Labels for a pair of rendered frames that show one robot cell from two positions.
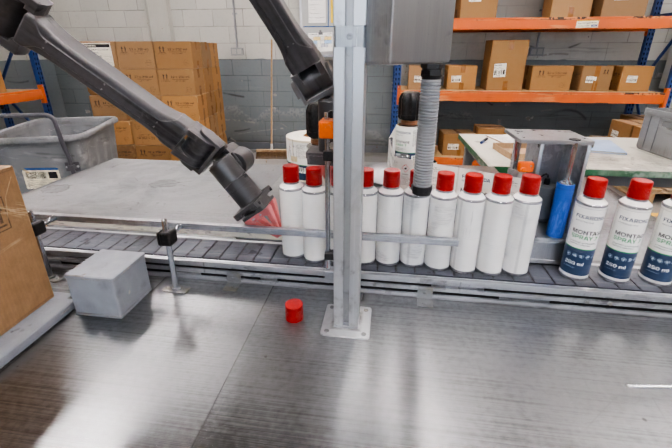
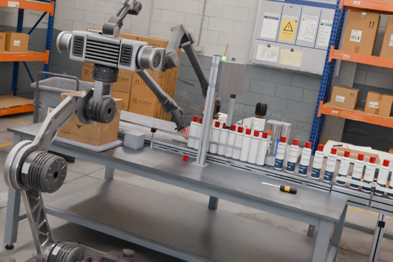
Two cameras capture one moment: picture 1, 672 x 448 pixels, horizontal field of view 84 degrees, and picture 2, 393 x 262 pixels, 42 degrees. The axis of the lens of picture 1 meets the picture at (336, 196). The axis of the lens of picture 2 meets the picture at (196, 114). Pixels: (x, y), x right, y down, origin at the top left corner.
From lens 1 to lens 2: 2.50 m
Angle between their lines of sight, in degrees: 17
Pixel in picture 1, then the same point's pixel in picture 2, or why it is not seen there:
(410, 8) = (226, 82)
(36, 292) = (115, 136)
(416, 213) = (230, 138)
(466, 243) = (243, 150)
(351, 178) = (207, 118)
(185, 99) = not seen: hidden behind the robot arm
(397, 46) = (221, 89)
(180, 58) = not seen: hidden behind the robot
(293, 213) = (193, 131)
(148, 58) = not seen: hidden behind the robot
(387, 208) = (221, 134)
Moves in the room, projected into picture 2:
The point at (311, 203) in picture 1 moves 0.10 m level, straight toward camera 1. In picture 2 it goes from (199, 128) to (196, 131)
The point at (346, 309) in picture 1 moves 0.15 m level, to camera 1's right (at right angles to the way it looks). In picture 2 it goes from (200, 158) to (224, 164)
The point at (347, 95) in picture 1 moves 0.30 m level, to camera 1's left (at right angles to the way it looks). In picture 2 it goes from (209, 97) to (162, 89)
